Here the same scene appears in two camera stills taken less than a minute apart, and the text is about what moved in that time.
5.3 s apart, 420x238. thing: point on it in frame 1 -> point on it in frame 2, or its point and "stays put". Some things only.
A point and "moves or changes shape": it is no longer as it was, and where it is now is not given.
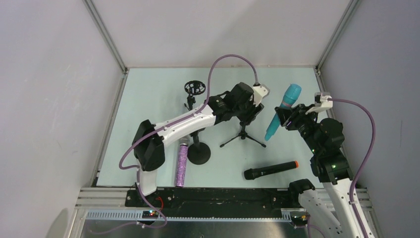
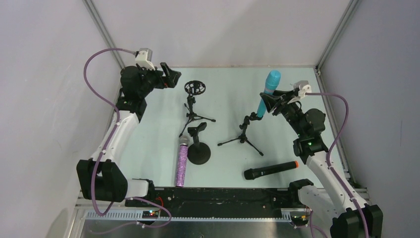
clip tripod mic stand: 244,135 moves or changes shape
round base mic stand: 198,153 stays put
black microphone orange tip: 250,173 stays put
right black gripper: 291,116 -> 275,102
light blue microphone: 291,93 -> 273,79
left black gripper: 250,113 -> 162,78
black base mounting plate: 193,200 stays put
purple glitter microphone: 184,143 stays put
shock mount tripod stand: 193,88 stays put
